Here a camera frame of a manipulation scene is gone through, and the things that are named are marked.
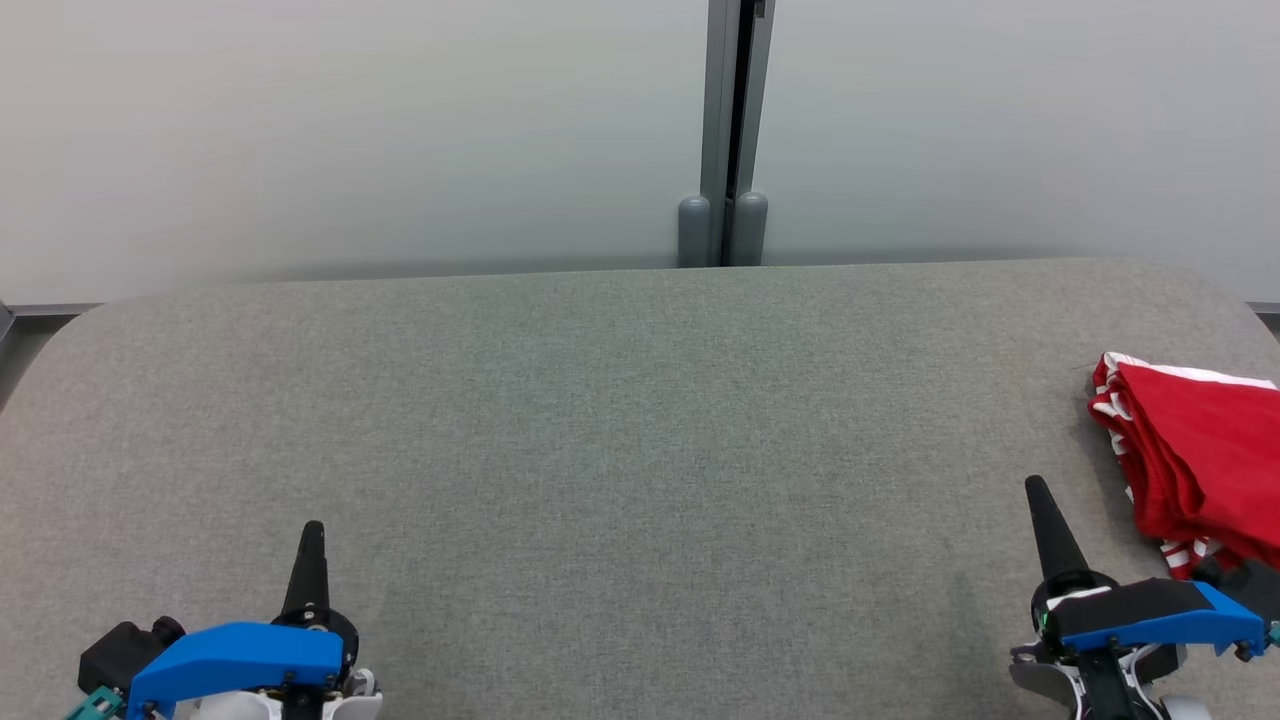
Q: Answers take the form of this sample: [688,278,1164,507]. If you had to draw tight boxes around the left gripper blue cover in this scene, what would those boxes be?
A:
[125,520,360,720]

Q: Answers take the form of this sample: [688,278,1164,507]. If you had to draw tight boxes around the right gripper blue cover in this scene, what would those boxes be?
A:
[1025,475,1269,720]

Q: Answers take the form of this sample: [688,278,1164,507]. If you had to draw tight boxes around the red white-striped shorts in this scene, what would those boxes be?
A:
[1090,352,1280,571]

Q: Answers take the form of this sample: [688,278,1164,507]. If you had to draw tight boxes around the left cable with teal plug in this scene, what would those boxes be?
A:
[63,687,129,720]

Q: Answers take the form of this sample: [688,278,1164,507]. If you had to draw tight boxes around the grey cylindrical post foot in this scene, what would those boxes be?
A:
[678,196,713,268]
[730,192,769,266]

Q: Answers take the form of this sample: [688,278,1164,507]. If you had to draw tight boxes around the grey metal partition post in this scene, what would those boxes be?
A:
[700,0,776,267]

